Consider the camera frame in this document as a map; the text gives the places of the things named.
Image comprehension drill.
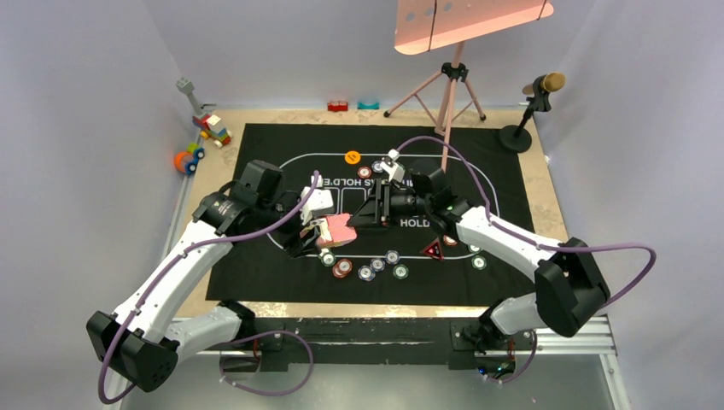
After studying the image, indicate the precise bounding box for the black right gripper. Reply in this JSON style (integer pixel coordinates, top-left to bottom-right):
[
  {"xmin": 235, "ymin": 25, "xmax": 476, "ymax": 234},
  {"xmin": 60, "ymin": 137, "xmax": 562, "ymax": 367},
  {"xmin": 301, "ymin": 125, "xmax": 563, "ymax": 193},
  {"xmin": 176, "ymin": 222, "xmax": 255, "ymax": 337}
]
[{"xmin": 348, "ymin": 178, "xmax": 432, "ymax": 231}]

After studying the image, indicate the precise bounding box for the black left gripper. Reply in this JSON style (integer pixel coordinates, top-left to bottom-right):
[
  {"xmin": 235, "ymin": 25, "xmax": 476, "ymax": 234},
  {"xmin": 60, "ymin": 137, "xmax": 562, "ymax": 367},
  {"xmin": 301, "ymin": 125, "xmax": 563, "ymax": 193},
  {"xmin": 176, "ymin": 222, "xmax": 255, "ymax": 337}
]
[{"xmin": 255, "ymin": 192, "xmax": 321, "ymax": 257}]

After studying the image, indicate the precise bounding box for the red playing card box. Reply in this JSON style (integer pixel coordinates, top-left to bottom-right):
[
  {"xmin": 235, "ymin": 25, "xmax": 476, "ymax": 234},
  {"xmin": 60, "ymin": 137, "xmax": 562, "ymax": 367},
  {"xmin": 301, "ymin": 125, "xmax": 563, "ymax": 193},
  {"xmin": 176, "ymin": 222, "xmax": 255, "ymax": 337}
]
[{"xmin": 315, "ymin": 214, "xmax": 358, "ymax": 248}]

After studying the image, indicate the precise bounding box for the red poker chip stack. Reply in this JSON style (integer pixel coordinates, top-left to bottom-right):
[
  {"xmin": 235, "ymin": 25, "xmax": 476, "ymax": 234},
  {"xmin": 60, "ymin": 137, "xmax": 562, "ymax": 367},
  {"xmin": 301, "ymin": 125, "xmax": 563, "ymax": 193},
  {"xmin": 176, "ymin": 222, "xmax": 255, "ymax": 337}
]
[{"xmin": 332, "ymin": 259, "xmax": 353, "ymax": 278}]

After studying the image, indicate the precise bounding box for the orange big blind button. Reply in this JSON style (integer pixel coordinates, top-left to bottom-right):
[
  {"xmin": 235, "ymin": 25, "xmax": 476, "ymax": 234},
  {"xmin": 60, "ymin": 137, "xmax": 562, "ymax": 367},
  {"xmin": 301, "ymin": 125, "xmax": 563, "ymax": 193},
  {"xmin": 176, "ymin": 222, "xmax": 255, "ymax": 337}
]
[{"xmin": 344, "ymin": 150, "xmax": 361, "ymax": 165}]

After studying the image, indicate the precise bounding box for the red triangular dealer button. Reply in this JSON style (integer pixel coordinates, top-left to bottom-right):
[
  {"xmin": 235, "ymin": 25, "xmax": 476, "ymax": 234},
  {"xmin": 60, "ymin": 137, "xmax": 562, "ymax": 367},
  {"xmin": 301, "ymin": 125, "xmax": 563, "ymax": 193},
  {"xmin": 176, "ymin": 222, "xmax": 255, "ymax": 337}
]
[{"xmin": 421, "ymin": 238, "xmax": 445, "ymax": 261}]

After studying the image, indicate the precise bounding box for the green poker chip stack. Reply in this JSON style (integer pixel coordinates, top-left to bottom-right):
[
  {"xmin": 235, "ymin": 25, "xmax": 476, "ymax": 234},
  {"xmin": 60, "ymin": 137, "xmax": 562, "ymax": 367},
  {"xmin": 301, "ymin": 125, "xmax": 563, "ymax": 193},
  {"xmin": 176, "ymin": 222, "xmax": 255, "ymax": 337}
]
[{"xmin": 393, "ymin": 264, "xmax": 409, "ymax": 279}]

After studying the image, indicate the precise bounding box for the blue poker chip stack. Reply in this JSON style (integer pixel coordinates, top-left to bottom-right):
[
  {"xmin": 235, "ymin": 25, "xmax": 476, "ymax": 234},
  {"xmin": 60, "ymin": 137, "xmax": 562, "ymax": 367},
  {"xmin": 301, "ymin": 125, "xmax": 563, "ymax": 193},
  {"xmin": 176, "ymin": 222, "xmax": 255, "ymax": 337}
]
[{"xmin": 358, "ymin": 266, "xmax": 376, "ymax": 282}]

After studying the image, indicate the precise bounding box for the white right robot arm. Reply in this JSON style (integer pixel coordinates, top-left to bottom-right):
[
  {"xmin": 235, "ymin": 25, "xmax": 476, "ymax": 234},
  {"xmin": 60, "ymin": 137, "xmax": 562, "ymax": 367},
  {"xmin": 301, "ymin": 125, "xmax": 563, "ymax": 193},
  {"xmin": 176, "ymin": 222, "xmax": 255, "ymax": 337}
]
[{"xmin": 347, "ymin": 161, "xmax": 610, "ymax": 352}]

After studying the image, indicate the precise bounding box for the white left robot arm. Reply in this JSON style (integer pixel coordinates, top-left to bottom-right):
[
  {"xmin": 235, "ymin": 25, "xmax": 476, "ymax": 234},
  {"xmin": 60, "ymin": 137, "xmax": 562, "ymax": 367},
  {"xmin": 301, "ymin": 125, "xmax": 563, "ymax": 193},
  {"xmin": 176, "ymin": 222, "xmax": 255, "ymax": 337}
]
[{"xmin": 86, "ymin": 161, "xmax": 330, "ymax": 405}]

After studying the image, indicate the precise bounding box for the teal toy block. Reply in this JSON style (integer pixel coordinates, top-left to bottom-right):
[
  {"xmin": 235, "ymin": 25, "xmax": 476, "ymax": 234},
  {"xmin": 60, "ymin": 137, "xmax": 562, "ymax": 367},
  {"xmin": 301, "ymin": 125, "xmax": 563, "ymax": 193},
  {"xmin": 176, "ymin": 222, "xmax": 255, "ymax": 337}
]
[{"xmin": 357, "ymin": 99, "xmax": 380, "ymax": 110}]

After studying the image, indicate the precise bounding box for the red toy block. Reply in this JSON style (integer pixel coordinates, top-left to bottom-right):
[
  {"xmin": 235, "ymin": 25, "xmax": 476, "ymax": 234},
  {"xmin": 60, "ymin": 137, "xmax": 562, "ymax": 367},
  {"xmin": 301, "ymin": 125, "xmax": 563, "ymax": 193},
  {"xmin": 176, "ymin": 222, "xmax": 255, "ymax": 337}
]
[{"xmin": 327, "ymin": 100, "xmax": 349, "ymax": 112}]

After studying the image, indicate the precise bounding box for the colourful toy block train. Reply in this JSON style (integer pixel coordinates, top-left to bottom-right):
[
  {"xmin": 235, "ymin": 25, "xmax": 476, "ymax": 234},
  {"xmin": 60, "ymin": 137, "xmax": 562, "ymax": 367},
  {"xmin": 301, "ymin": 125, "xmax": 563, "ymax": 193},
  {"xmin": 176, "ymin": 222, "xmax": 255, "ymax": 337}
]
[{"xmin": 175, "ymin": 77, "xmax": 233, "ymax": 149}]

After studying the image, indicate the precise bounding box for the gold microphone on stand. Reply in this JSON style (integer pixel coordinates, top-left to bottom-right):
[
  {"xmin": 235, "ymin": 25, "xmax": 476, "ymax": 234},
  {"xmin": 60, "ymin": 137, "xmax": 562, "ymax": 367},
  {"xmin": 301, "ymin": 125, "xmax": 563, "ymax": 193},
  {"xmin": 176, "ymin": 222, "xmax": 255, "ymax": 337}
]
[{"xmin": 496, "ymin": 72, "xmax": 567, "ymax": 154}]

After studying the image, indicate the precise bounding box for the orange toy wheel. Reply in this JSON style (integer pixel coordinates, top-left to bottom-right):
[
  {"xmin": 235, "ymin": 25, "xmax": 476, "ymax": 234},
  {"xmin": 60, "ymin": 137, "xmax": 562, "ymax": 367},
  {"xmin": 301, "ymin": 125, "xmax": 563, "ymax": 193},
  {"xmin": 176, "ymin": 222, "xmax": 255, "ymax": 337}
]
[{"xmin": 173, "ymin": 143, "xmax": 206, "ymax": 175}]

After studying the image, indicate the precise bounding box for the pink music stand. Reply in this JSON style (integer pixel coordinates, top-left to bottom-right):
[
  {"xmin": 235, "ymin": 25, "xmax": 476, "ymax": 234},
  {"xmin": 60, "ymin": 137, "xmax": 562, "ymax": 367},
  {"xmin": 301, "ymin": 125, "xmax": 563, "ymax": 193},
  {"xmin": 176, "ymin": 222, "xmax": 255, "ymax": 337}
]
[{"xmin": 383, "ymin": 0, "xmax": 554, "ymax": 143}]

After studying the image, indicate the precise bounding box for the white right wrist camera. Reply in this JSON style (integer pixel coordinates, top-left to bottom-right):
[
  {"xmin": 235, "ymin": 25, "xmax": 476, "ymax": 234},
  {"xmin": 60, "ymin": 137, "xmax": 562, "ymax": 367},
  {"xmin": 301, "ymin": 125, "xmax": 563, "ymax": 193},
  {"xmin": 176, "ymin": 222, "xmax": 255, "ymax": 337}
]
[{"xmin": 380, "ymin": 149, "xmax": 406, "ymax": 184}]

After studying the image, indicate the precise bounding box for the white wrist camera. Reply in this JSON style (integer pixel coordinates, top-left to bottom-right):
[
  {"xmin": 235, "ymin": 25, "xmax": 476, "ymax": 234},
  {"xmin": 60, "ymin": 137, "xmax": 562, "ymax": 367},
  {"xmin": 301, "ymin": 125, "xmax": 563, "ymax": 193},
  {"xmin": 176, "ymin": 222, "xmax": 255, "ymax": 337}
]
[
  {"xmin": 380, "ymin": 149, "xmax": 406, "ymax": 184},
  {"xmin": 300, "ymin": 174, "xmax": 336, "ymax": 225}
]

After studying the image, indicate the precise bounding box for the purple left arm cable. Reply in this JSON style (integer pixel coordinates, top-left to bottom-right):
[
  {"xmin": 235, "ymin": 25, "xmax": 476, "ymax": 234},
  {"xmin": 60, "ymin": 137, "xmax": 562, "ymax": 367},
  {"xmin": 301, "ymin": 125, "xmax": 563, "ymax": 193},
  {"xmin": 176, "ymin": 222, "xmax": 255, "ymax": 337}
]
[{"xmin": 96, "ymin": 169, "xmax": 323, "ymax": 406}]

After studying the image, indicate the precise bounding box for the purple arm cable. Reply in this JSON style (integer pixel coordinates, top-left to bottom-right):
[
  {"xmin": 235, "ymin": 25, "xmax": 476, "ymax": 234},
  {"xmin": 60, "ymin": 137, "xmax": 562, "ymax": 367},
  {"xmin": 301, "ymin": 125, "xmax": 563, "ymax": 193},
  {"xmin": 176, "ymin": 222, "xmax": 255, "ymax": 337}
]
[
  {"xmin": 394, "ymin": 135, "xmax": 658, "ymax": 386},
  {"xmin": 96, "ymin": 169, "xmax": 323, "ymax": 406}
]

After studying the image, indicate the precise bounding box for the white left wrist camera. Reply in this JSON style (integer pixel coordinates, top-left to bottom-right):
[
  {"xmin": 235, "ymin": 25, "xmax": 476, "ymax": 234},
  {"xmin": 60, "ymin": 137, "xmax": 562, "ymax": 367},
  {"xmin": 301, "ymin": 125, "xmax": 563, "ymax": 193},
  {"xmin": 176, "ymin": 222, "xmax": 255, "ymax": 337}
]
[{"xmin": 300, "ymin": 174, "xmax": 336, "ymax": 225}]

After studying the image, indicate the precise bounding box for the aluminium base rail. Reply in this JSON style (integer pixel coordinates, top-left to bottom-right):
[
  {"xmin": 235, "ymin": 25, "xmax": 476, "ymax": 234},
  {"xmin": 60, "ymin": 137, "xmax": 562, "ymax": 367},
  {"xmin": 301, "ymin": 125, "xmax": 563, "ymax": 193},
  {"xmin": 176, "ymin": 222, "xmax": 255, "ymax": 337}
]
[{"xmin": 102, "ymin": 169, "xmax": 632, "ymax": 410}]

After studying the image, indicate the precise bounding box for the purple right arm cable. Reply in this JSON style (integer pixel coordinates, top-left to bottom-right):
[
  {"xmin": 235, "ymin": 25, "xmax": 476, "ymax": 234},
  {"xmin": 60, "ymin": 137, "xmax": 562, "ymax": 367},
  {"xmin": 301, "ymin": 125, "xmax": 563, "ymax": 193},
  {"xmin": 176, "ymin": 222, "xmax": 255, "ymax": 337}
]
[{"xmin": 394, "ymin": 135, "xmax": 658, "ymax": 386}]

